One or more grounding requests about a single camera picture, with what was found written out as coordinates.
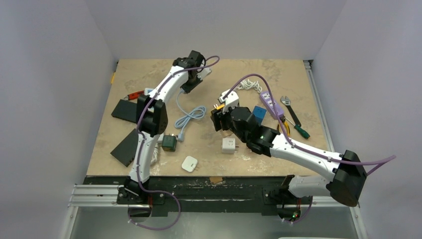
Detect dark blue cube socket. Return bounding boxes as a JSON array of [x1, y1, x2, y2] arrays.
[[252, 106, 267, 125]]

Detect light blue cable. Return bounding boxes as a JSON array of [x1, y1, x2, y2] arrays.
[[174, 91, 207, 142]]

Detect white cube socket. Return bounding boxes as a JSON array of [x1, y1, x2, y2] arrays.
[[221, 137, 237, 154]]

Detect purple power strip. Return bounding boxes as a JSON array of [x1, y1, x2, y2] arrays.
[[259, 91, 284, 120]]

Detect white adapter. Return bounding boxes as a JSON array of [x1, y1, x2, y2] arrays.
[[181, 156, 199, 173]]

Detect dark green cube socket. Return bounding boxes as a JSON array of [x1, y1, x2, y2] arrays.
[[161, 135, 177, 152]]

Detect adjustable wrench red handle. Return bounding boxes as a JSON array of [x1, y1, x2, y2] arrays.
[[123, 90, 144, 101]]

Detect yellow cube socket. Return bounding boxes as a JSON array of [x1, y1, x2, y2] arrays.
[[211, 104, 225, 116]]

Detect yellow handled pliers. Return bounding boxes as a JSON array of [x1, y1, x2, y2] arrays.
[[283, 119, 291, 136]]

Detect white power strip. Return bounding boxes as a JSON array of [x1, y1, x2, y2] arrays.
[[144, 88, 154, 95]]

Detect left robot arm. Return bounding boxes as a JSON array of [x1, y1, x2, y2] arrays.
[[122, 50, 211, 204]]

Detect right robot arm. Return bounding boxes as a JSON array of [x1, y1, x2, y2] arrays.
[[211, 107, 367, 207]]

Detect black box far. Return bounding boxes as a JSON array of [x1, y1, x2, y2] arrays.
[[111, 100, 137, 123]]

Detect black box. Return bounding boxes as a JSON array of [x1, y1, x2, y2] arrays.
[[111, 100, 137, 123], [110, 129, 138, 167]]

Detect black box near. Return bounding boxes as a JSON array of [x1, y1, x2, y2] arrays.
[[110, 129, 138, 167]]

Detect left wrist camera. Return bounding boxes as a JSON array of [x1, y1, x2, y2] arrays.
[[197, 67, 212, 81]]

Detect silver black handled wrench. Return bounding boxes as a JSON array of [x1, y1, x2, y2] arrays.
[[280, 96, 302, 127]]

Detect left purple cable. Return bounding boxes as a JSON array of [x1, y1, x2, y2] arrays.
[[126, 55, 221, 232]]

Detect purple cable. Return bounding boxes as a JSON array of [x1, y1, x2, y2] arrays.
[[222, 73, 397, 225], [126, 55, 221, 232]]

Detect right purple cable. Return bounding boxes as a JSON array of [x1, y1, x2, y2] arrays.
[[222, 73, 397, 225]]

